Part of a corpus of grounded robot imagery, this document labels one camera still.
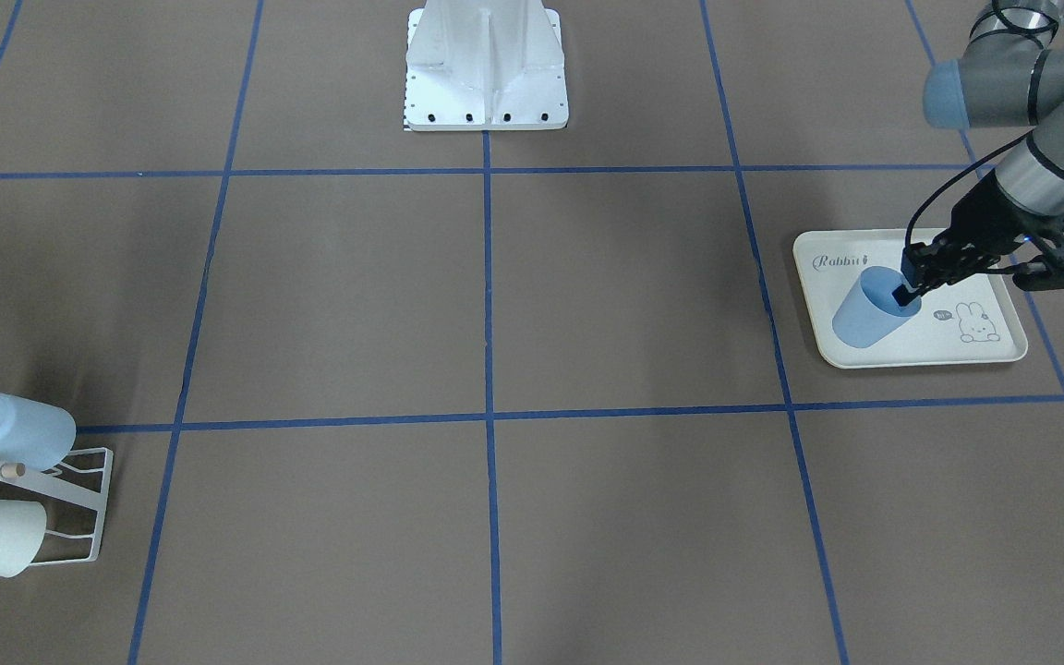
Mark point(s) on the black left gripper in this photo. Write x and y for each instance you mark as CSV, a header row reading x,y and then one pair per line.
x,y
977,224

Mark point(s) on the light blue plastic cup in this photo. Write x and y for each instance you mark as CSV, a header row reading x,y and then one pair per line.
x,y
34,434

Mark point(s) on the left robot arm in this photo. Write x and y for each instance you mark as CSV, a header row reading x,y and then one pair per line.
x,y
1010,75

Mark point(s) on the cream plastic tray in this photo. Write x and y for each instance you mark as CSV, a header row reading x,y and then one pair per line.
x,y
965,324

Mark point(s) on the white wire cup rack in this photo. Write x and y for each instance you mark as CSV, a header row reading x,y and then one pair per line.
x,y
82,479

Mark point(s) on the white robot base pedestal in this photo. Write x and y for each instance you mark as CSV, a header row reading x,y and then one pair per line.
x,y
484,66

